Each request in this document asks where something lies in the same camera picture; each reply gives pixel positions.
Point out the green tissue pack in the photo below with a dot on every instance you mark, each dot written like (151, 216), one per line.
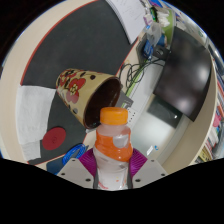
(165, 16)

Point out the white paper notebook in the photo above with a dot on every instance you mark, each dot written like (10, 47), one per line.
(128, 16)

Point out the black computer monitor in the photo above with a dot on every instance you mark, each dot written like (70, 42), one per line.
(183, 73)

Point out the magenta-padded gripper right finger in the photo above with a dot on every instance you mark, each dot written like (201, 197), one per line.
(150, 171)

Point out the blue electronic box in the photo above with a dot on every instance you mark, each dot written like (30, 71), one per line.
(148, 50)

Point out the black red-edged desk mat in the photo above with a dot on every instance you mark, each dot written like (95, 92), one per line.
(83, 40)

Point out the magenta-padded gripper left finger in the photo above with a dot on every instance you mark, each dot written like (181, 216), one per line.
(73, 171)

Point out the flat round red coaster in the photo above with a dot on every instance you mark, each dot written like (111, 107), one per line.
(54, 138)

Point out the orange-capped drink bottle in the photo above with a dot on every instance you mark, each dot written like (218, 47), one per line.
(112, 146)

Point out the white paper napkin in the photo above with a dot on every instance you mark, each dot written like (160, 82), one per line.
(33, 113)

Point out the silver laptop stand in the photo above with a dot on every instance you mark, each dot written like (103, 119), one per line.
(125, 99)

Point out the floral paper cup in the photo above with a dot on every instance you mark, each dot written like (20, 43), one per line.
(83, 91)

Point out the clear plastic box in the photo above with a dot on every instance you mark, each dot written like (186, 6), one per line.
(155, 33)

